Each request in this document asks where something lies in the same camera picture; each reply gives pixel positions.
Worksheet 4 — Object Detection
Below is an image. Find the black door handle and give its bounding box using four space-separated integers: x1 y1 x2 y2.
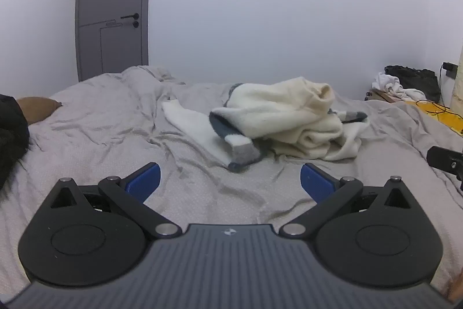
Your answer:
120 13 140 29

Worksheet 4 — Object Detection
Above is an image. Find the white crumpled cloth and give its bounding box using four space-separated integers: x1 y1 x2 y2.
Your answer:
372 72 428 102

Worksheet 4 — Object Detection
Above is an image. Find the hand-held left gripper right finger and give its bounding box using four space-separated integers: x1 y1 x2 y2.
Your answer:
280 163 414 240

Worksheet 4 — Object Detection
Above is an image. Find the brown pillow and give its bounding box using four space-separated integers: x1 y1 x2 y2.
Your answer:
17 97 63 124

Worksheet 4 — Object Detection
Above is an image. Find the wooden nightstand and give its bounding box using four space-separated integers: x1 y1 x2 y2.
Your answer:
365 89 398 103

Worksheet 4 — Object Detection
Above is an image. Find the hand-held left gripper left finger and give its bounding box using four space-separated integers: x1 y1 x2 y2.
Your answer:
49 163 182 240

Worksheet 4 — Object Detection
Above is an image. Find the cream fleece sweater striped trim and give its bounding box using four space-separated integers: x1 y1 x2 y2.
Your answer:
161 76 370 173

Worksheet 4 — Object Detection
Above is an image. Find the black bag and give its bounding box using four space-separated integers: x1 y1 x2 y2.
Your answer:
384 65 441 103

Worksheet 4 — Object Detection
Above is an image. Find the grey bed sheet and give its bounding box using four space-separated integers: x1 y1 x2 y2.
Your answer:
0 65 463 299

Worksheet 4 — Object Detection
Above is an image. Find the black furry cloth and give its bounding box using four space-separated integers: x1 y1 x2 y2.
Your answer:
0 94 30 194

